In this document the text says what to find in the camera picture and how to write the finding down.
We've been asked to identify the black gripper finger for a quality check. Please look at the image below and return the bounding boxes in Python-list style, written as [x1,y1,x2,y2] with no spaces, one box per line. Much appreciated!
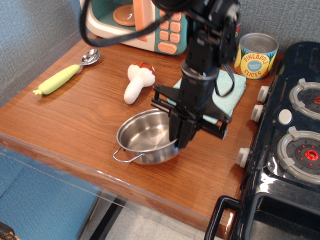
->
[177,119,198,149]
[169,111,183,142]

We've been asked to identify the white stove knob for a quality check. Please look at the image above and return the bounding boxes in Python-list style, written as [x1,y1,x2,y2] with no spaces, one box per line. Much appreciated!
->
[236,148,250,168]
[251,104,264,123]
[257,85,270,103]
[277,109,292,125]

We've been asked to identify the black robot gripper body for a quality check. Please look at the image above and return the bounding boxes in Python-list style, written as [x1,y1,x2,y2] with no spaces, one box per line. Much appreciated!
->
[151,66,232,139]

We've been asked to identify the spoon with yellow handle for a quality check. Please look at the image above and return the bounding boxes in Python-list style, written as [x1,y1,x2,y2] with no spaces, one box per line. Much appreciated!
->
[32,49,100,96]

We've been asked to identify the plush mushroom toy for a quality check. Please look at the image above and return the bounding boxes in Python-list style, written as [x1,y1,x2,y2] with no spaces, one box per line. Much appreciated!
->
[123,62,156,105]

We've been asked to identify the light blue folded cloth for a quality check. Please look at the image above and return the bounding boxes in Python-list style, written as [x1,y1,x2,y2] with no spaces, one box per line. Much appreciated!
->
[167,69,247,125]

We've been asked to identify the black toy stove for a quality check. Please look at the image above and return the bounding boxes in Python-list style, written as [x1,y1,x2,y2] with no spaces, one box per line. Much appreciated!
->
[205,41,320,240]

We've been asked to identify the tomato sauce can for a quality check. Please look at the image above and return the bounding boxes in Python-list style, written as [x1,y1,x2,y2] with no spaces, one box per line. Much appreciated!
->
[235,20,242,40]

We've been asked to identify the pineapple slices can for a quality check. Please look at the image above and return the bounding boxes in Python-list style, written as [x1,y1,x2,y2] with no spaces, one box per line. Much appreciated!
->
[234,32,279,80]

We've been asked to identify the teal toy microwave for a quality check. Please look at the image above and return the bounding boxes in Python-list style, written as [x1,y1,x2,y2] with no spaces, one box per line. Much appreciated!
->
[86,0,188,56]

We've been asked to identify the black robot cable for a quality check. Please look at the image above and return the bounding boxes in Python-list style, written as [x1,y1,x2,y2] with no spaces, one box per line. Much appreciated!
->
[79,0,173,48]

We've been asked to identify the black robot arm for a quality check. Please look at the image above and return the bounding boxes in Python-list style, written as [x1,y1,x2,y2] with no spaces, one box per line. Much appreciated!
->
[152,0,240,149]

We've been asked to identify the small metal pot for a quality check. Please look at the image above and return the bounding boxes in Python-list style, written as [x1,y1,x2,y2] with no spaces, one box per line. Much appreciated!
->
[112,108,180,165]

